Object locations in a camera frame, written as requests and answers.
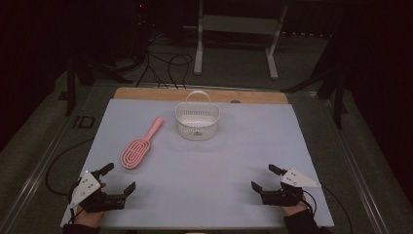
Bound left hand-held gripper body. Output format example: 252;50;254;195
68;170;127;215

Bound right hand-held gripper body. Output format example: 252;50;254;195
260;167;322;207

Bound pink hairbrush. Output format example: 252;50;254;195
120;116;165;171

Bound white perforated plastic basket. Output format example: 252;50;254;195
174;90;221;142

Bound person's right hand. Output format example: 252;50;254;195
281;204;309;217

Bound person's left hand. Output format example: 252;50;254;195
73;209;106;228

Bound black floor socket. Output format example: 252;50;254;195
72;114;96;130

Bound pale blue table mat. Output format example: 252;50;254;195
59;98;335;229

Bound black stand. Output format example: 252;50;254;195
280;30;351;131
57;53;134;117

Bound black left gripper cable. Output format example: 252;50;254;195
45;137;95;225

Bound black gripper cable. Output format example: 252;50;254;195
301;184;355;234
45;137;95;225

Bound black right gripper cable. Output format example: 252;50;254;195
301;184;355;234

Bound black floor cables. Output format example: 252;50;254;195
135;30;195;90

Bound grey metal stand frame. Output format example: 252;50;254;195
193;0;289;81

